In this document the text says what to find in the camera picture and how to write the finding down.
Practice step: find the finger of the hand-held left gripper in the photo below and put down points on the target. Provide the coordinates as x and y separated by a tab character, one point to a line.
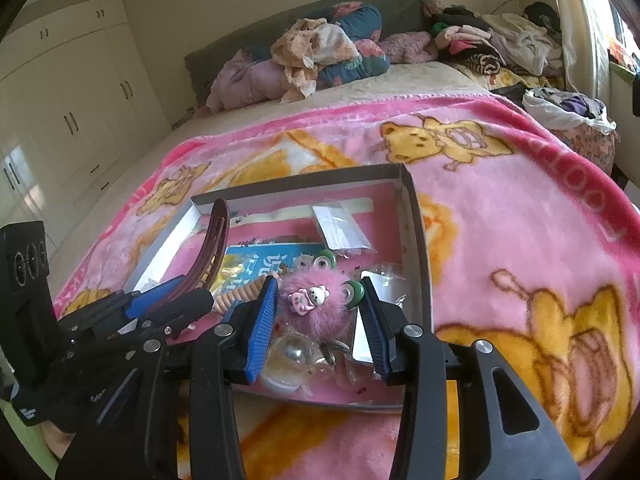
150	300
185	307

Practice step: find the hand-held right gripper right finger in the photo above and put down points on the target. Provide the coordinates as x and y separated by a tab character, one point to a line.
375	330

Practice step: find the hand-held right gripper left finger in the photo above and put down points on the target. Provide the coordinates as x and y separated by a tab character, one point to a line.
265	325

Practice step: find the yellow bangles packet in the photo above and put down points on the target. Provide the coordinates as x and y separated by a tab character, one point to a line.
232	272

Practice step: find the brown hair clip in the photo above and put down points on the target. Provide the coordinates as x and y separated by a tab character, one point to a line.
210	245

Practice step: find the grey cardboard box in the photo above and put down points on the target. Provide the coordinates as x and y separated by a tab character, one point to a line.
415	240

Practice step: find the clear silver packet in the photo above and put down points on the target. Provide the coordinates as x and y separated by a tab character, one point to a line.
342	230

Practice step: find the blue printed card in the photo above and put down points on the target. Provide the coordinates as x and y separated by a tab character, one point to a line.
280	260

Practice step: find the pink printed blanket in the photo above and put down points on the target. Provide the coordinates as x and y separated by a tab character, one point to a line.
500	220

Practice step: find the cream wardrobe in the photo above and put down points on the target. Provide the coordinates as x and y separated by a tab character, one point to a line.
75	100

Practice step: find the pink quilt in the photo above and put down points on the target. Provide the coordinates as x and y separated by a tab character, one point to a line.
245	80

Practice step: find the blue floral quilt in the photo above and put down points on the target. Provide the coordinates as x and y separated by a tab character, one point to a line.
360	65

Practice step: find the beige floral cloth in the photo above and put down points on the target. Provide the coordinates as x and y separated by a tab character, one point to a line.
305	45

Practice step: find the white bag of clothes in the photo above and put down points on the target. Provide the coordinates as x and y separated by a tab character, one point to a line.
550	105

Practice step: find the pink floral pillow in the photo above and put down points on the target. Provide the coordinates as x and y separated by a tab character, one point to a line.
405	45

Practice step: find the cream curtain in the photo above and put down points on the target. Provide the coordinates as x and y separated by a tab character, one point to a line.
585	35

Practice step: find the window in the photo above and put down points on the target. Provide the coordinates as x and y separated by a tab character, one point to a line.
627	25

